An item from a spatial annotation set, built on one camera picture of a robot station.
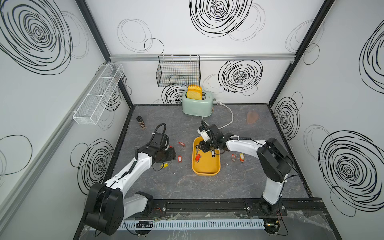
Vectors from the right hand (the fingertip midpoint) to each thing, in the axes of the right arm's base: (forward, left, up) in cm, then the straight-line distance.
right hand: (200, 146), depth 92 cm
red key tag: (+4, +12, -5) cm, 14 cm away
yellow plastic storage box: (-10, -2, -2) cm, 11 cm away
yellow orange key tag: (-5, -26, -4) cm, 27 cm away
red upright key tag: (-6, +1, -4) cm, 7 cm away
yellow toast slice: (+31, +4, +17) cm, 36 cm away
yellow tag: (-11, +20, -5) cm, 24 cm away
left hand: (-8, +16, +3) cm, 18 cm away
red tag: (-7, +12, -5) cm, 15 cm away
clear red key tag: (-4, -21, -4) cm, 22 cm away
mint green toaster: (+31, -2, +1) cm, 31 cm away
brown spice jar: (+15, +40, +5) cm, 43 cm away
